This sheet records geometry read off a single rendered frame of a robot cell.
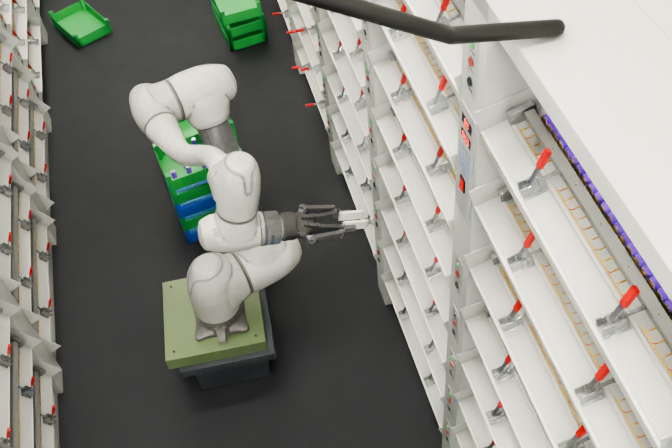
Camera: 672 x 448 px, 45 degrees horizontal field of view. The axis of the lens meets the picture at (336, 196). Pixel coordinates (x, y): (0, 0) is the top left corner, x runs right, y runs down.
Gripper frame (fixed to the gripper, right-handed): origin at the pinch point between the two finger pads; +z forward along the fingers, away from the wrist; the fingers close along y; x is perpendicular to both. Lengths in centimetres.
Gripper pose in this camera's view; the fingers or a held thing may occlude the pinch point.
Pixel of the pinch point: (353, 220)
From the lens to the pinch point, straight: 217.4
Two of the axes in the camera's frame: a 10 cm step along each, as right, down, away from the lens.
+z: 9.5, -0.8, 2.9
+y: 2.6, 7.2, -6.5
